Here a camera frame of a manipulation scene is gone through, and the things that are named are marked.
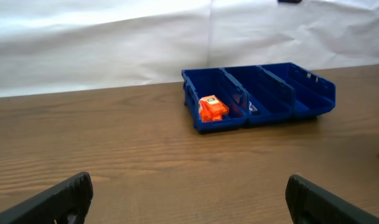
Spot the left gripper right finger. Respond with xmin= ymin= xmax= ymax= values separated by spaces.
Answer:
xmin=284 ymin=174 xmax=379 ymax=224

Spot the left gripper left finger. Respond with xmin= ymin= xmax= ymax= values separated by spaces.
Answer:
xmin=0 ymin=171 xmax=94 ymax=224

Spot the blue tray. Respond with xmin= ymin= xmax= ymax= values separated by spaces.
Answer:
xmin=181 ymin=62 xmax=337 ymax=134

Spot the orange candy box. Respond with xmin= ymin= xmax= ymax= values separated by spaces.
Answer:
xmin=200 ymin=108 xmax=225 ymax=123
xmin=198 ymin=95 xmax=230 ymax=116

